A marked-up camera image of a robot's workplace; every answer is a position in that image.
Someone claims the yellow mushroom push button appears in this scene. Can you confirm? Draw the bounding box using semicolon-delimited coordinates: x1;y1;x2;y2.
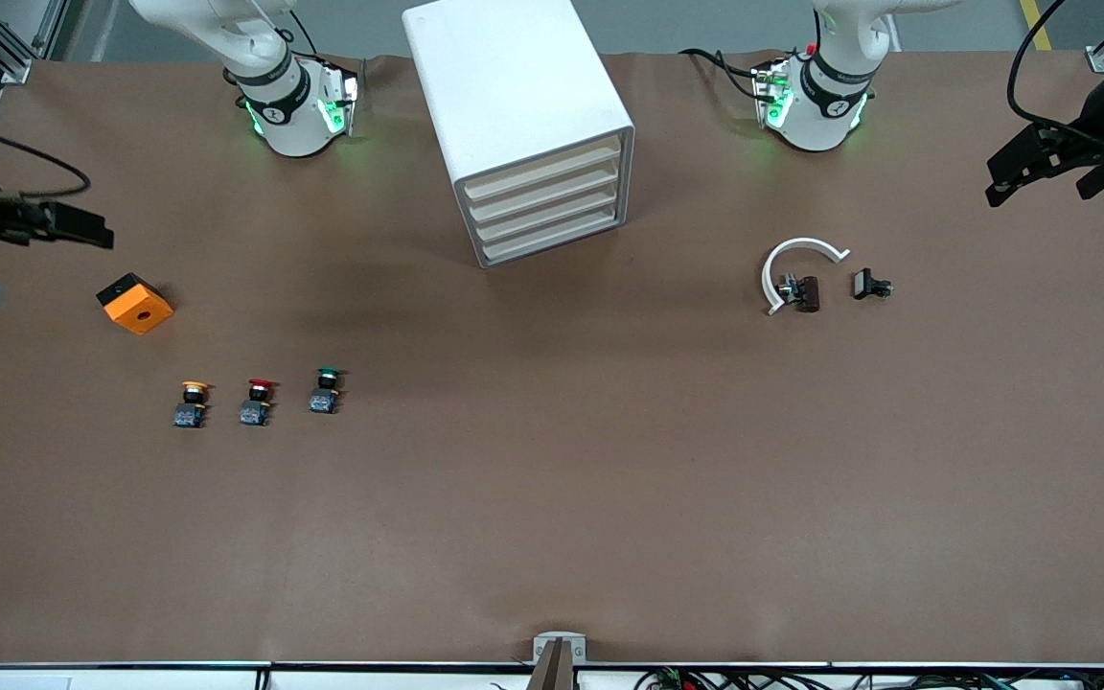
173;381;213;429

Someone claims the white plastic tray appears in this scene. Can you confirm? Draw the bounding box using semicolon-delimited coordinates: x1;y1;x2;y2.
473;180;627;243

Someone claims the white curved plastic piece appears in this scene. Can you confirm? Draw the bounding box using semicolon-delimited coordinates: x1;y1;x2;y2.
763;238;851;315

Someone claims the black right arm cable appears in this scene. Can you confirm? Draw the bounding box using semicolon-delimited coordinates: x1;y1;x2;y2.
0;120;93;197

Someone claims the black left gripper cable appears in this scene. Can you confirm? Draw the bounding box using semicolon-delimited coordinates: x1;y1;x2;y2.
1007;0;1090;130

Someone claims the black left base cable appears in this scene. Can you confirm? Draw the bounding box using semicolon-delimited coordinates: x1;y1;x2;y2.
681;48;766;102

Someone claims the grey metal edge bracket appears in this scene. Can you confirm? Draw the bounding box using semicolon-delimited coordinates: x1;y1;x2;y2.
533;632;587;690

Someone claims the white table edge rail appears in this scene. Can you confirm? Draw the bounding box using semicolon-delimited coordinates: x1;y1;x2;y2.
0;661;1104;690

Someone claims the green mushroom push button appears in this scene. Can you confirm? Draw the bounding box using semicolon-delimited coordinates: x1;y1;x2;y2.
310;368;350;415

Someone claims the dark brown small component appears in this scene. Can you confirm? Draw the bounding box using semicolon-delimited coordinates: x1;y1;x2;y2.
777;274;821;313

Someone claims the aluminium frame rail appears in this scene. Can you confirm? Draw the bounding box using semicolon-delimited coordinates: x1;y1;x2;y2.
0;0;69;85

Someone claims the red mushroom push button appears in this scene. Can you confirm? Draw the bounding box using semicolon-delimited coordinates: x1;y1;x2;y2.
239;379;278;427

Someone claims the orange and black button box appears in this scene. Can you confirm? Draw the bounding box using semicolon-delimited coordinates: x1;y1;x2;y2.
96;273;174;336

